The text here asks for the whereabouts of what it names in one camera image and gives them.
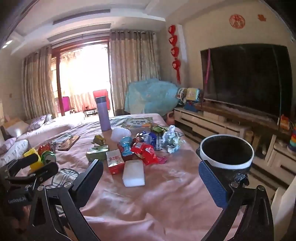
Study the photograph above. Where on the green snack packet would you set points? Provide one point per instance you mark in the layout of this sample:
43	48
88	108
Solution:
159	129

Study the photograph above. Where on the crumpled white wrapper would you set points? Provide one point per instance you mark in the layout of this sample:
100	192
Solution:
172	139

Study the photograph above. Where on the white television cabinet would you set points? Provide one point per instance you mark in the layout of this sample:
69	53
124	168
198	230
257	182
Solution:
208	124

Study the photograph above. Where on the orange toy phone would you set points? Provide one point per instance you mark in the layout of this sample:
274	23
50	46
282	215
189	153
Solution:
285	122

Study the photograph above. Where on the white object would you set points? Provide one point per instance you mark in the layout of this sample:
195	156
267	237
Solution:
279	208

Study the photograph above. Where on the white pillow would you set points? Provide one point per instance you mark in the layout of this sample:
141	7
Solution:
17	128

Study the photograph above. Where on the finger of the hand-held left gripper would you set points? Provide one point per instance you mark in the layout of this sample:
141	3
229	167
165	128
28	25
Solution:
44	172
23	161

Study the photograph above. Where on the yellow blue toy register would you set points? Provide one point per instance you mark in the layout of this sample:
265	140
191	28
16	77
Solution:
193	97

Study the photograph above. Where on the black television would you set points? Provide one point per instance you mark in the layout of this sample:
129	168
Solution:
247	78

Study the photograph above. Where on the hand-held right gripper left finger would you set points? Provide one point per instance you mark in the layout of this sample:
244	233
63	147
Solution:
89	178

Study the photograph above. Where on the round red wall sticker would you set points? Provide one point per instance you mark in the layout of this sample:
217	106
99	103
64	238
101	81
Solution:
237	21

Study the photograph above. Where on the white foam block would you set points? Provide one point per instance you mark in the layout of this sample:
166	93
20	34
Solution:
134	172

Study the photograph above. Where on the red hanging decoration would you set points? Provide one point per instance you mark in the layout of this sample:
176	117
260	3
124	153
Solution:
174	46

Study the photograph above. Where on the magenta chair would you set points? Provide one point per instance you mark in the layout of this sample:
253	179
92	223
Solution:
66	103

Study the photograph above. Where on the white covered sofa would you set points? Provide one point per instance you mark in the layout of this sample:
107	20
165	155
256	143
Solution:
64	122

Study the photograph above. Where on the small red wall sticker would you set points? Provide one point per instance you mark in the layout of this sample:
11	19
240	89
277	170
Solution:
261	17

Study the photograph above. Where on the red and white carton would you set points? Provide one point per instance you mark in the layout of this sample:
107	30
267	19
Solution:
114	161

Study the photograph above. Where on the rainbow stacking rings toy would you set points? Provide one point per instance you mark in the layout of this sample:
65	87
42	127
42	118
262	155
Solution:
292	141

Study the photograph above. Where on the plaid pillow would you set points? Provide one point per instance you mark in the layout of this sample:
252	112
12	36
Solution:
39	122

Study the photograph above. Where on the red snack packet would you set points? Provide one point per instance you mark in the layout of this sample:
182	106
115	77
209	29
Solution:
152	158
141	148

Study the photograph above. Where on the red chair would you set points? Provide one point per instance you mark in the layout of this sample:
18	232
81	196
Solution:
100	93

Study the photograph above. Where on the black bin with white rim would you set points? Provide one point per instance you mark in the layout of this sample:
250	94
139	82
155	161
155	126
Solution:
226	150

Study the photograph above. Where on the small green yellow packet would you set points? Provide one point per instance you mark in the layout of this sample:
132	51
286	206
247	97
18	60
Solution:
99	139

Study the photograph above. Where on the colourful children's book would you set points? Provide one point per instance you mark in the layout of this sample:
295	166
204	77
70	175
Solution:
136	122

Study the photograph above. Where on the green carton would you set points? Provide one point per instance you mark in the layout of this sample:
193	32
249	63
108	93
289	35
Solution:
97	153

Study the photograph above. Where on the purple thermos bottle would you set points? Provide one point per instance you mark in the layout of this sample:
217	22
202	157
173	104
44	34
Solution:
104	113

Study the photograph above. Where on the white foam fruit net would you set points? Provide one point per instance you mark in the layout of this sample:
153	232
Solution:
120	135

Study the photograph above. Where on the light blue blanket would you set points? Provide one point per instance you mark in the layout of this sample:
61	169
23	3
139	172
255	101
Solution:
150	95

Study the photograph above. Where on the green can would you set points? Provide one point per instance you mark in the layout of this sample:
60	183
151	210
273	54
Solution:
49	157

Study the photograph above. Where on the beige curtain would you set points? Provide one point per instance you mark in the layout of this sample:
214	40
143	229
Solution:
131	69
38	83

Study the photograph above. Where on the blue plastic blister pack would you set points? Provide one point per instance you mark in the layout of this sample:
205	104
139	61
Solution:
126	143

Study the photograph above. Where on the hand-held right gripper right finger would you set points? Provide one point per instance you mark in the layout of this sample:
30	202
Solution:
212	185

